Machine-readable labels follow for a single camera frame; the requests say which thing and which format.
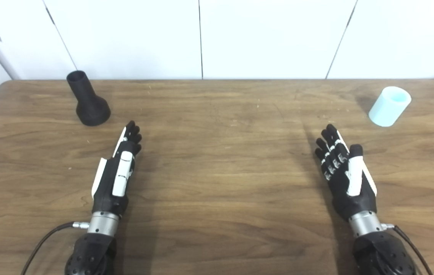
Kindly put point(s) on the left white-black robot hand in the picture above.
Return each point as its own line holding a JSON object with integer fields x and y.
{"x": 106, "y": 187}

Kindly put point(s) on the right white-black robot hand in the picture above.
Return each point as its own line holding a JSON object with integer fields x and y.
{"x": 345, "y": 198}

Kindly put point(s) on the black flared nozzle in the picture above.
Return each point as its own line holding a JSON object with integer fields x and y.
{"x": 91, "y": 109}

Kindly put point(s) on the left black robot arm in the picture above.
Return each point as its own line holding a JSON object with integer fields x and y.
{"x": 90, "y": 254}

